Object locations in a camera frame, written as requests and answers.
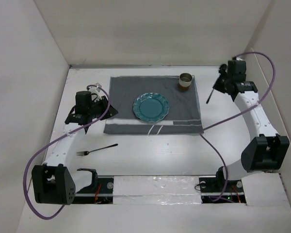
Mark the brown paper cup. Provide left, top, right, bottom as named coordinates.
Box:
left=178, top=73, right=193, bottom=91

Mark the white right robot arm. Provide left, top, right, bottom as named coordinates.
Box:
left=213, top=58, right=290, bottom=191

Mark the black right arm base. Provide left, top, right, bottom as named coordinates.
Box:
left=194, top=167, right=246, bottom=204

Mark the teal ceramic plate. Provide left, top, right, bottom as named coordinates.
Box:
left=133, top=92, right=170, bottom=123

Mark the grey cloth placemat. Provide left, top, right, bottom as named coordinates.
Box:
left=104, top=76, right=204, bottom=135

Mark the black fork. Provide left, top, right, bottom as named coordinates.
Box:
left=76, top=144, right=118, bottom=156

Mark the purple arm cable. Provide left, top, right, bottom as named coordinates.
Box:
left=23, top=83, right=112, bottom=220
left=200, top=51, right=276, bottom=202

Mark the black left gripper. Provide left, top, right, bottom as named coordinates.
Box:
left=88, top=96, right=117, bottom=121

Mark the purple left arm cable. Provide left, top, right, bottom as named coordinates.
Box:
left=23, top=83, right=112, bottom=220

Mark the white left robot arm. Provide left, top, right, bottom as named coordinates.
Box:
left=32, top=85, right=118, bottom=205

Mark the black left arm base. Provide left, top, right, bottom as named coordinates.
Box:
left=72, top=168, right=114, bottom=204

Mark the black spoon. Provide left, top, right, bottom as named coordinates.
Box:
left=206, top=64, right=227, bottom=104

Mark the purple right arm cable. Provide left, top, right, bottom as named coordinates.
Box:
left=200, top=51, right=276, bottom=202

